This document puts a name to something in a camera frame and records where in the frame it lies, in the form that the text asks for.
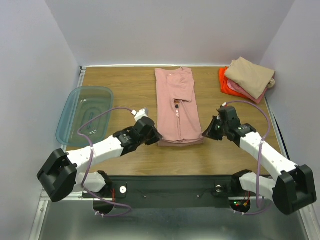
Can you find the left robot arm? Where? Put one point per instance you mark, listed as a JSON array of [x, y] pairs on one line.
[[63, 172]]

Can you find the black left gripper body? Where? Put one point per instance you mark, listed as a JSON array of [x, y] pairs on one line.
[[152, 138]]

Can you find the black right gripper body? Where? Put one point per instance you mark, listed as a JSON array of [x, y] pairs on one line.
[[216, 129]]

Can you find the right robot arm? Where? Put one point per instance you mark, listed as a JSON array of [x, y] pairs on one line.
[[289, 186]]

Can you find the folded beige t-shirt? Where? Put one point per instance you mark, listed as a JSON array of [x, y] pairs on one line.
[[251, 77]]

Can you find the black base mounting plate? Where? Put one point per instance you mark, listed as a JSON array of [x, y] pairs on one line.
[[175, 191]]

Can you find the pink printed t-shirt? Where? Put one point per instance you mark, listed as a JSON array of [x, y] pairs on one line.
[[177, 112]]

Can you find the cream cloth piece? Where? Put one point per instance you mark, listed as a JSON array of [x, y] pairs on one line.
[[271, 83]]

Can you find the folded pink t-shirt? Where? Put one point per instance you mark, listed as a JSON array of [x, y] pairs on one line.
[[235, 87]]

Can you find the clear teal plastic bin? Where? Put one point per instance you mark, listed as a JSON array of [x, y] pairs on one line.
[[83, 104]]

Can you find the aluminium frame rail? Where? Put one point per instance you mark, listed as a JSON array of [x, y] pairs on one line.
[[73, 196]]

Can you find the folded orange t-shirt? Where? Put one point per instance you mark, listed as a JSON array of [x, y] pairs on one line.
[[224, 88]]

